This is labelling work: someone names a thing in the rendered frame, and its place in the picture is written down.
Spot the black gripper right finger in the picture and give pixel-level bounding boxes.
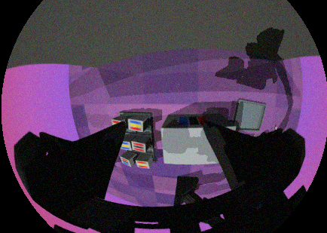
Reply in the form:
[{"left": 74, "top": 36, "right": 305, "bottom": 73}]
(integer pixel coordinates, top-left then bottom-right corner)
[{"left": 203, "top": 121, "right": 283, "bottom": 191}]

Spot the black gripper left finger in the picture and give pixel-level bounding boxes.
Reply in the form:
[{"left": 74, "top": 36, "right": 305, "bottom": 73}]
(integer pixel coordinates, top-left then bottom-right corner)
[{"left": 39, "top": 121, "right": 127, "bottom": 199}]

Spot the grey flat panel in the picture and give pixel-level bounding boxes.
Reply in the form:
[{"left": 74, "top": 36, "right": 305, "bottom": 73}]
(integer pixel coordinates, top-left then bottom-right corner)
[{"left": 6, "top": 0, "right": 320, "bottom": 70}]

